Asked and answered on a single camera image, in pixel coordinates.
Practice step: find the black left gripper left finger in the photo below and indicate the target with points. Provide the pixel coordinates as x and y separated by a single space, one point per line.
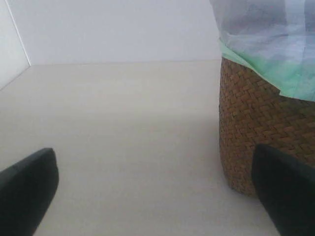
27 189

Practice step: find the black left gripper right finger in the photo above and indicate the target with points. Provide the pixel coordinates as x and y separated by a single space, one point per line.
286 189

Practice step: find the white green plastic bin liner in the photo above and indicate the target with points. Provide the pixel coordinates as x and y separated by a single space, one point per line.
274 38

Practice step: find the brown woven wicker basket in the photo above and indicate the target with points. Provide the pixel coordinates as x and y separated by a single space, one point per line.
251 112

